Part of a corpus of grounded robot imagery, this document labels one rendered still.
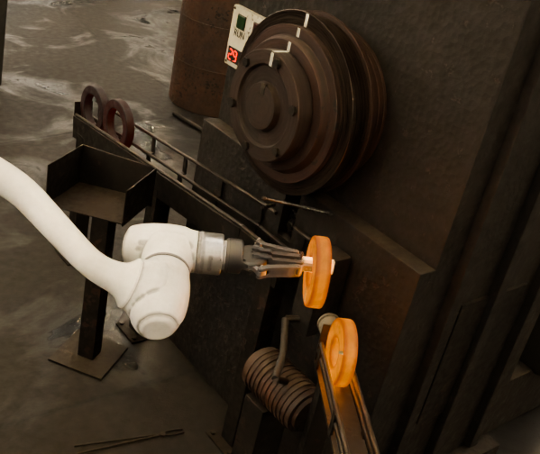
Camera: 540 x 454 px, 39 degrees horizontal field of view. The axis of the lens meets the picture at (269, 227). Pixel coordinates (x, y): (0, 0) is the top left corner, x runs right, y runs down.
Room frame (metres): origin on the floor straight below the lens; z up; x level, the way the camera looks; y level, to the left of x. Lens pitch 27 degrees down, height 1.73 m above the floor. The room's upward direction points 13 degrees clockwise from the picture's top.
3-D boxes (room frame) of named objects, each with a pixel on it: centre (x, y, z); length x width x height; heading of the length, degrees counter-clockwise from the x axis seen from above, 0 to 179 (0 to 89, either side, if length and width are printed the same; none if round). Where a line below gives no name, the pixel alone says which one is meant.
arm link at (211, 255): (1.39, 0.11, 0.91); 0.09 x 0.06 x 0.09; 9
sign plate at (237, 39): (2.22, 0.16, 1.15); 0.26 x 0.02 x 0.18; 43
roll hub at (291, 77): (1.83, 0.07, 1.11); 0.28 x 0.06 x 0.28; 43
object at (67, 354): (2.09, 0.53, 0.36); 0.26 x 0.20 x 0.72; 78
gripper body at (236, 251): (1.41, 0.04, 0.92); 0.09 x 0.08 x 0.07; 99
